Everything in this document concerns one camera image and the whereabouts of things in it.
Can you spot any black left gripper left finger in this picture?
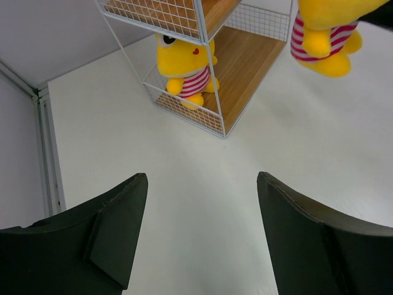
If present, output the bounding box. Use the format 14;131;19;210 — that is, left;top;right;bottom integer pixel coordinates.
1;173;148;294

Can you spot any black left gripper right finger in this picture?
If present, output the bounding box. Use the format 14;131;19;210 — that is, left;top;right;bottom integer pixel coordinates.
257;172;392;294

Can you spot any yellow bear plush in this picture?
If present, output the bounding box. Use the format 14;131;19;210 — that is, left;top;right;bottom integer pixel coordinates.
290;0;392;78
155;33;220;110

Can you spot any aluminium left side rail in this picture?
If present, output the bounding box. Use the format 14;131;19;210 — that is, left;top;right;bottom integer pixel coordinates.
1;60;66;217

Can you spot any white wire wooden shelf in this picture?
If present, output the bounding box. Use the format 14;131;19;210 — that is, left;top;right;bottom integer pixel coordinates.
96;1;291;138

